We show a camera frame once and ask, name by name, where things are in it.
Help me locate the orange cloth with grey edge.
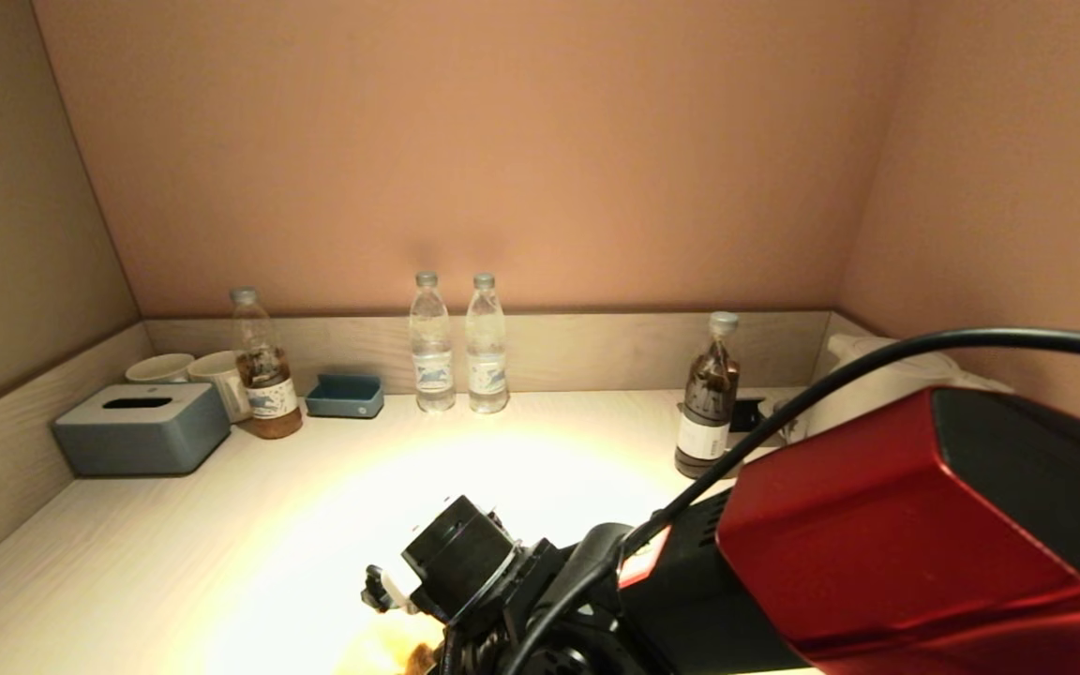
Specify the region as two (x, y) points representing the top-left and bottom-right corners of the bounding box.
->
(343, 619), (438, 675)

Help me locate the clear water bottle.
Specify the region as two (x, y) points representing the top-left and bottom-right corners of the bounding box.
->
(464, 273), (510, 413)
(408, 271), (457, 413)

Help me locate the small blue tray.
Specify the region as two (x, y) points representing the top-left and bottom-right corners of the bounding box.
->
(304, 373), (384, 419)

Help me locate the dark tea bottle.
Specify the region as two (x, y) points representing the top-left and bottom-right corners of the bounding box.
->
(674, 311), (743, 481)

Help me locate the half-full amber tea bottle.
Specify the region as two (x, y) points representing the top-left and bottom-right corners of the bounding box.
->
(229, 287), (304, 440)

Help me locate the blue-grey tissue box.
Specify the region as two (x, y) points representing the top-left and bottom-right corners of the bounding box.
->
(52, 382), (232, 477)

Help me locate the white electric kettle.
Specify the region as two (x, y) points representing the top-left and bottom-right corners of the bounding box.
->
(798, 333), (1014, 442)

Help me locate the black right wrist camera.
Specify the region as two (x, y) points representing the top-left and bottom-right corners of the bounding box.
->
(399, 497), (518, 624)

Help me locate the white mug with handle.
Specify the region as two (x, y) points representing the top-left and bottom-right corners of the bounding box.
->
(187, 351), (252, 424)

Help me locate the white mug without visible handle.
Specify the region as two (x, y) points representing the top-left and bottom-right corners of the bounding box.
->
(124, 352), (194, 384)

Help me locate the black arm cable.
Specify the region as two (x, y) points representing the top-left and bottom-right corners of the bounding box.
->
(502, 328), (1080, 675)

